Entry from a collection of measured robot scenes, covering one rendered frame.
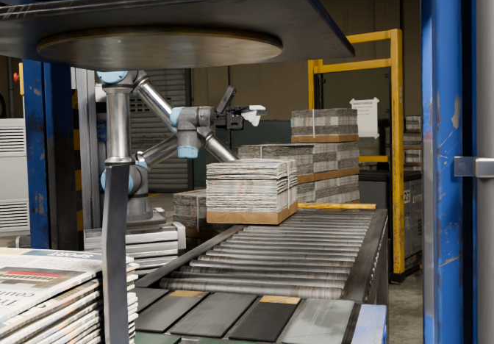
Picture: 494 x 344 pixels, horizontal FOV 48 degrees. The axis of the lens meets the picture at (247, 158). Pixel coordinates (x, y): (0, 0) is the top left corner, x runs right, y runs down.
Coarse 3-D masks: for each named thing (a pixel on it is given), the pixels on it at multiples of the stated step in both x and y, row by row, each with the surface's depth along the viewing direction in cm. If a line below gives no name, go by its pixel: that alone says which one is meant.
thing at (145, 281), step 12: (240, 228) 206; (216, 240) 184; (192, 252) 167; (204, 252) 168; (168, 264) 153; (180, 264) 153; (144, 276) 140; (156, 276) 140; (168, 276) 143; (156, 288) 136
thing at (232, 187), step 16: (208, 176) 215; (224, 176) 213; (240, 176) 211; (256, 176) 210; (272, 176) 208; (208, 192) 216; (224, 192) 214; (240, 192) 212; (256, 192) 210; (272, 192) 208; (208, 208) 216; (224, 208) 215; (240, 208) 213; (256, 208) 211; (272, 208) 209
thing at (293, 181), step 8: (240, 160) 240; (248, 160) 239; (256, 160) 238; (264, 160) 237; (272, 160) 236; (288, 160) 233; (296, 160) 241; (296, 168) 242; (296, 176) 241; (296, 184) 242; (296, 200) 243
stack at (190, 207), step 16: (192, 192) 304; (304, 192) 336; (320, 192) 350; (336, 192) 367; (176, 208) 300; (192, 208) 293; (304, 208) 336; (320, 208) 350; (192, 224) 292; (208, 224) 285; (224, 224) 278; (192, 240) 293
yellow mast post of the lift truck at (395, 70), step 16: (400, 32) 397; (400, 48) 397; (400, 64) 398; (400, 80) 398; (400, 96) 398; (400, 112) 399; (400, 128) 399; (400, 144) 399; (400, 160) 400; (400, 176) 400; (400, 192) 400; (400, 208) 401; (400, 224) 401; (400, 240) 402; (400, 256) 402; (400, 272) 403
